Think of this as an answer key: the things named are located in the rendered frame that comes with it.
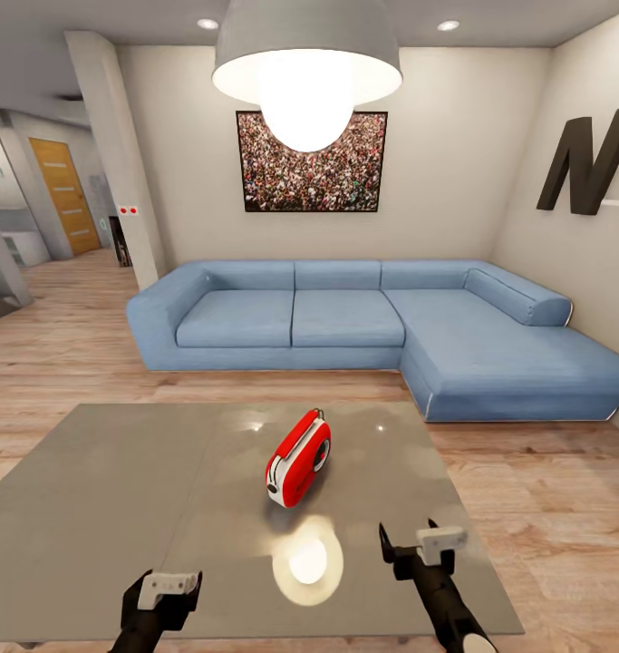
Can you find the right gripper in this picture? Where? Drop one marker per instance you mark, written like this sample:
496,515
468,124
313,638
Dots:
408,565

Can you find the door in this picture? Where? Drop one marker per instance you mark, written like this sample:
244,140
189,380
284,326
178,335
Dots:
62,181

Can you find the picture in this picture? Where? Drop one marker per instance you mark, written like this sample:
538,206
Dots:
342,177

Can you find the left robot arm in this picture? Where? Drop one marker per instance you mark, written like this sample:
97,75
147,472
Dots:
157,601

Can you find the radio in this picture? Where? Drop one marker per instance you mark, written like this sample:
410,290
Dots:
298,459

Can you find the coffee table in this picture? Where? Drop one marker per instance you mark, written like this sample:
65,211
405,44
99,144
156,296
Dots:
115,490

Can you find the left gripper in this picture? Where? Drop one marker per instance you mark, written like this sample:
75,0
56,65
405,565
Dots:
170,614

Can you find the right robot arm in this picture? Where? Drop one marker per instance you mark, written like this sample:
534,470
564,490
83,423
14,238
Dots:
431,566

